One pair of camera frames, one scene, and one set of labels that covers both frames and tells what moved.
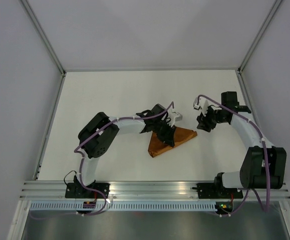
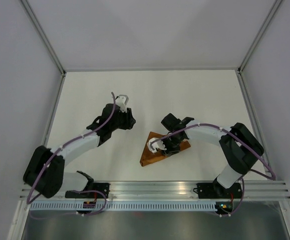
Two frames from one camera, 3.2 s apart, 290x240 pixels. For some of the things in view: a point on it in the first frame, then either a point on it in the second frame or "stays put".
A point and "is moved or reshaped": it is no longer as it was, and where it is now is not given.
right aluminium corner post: [272, 12] stays put
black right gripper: [202, 121] -> [169, 152]
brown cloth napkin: [156, 146] is moved or reshaped
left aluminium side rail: [36, 171] stays put
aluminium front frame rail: [55, 191] stays put
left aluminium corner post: [28, 10] stays put
